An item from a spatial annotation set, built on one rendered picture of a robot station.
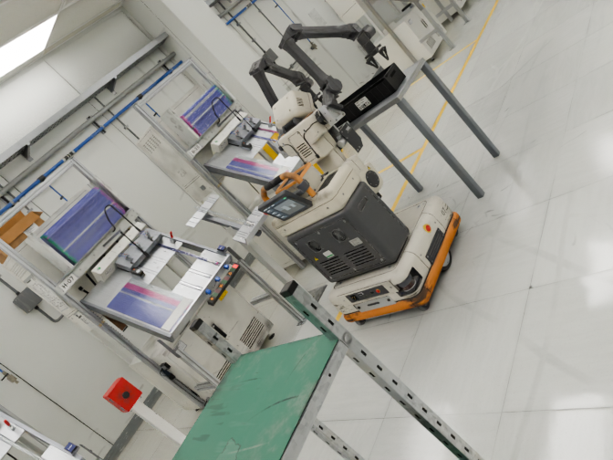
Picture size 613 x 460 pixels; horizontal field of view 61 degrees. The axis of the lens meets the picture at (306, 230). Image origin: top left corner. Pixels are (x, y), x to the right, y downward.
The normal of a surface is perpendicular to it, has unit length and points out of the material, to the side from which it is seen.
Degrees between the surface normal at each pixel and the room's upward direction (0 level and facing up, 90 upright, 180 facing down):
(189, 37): 90
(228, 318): 90
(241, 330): 90
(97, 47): 90
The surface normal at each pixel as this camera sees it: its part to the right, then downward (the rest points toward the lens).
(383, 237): 0.58, -0.29
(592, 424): -0.68, -0.68
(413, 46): -0.43, 0.67
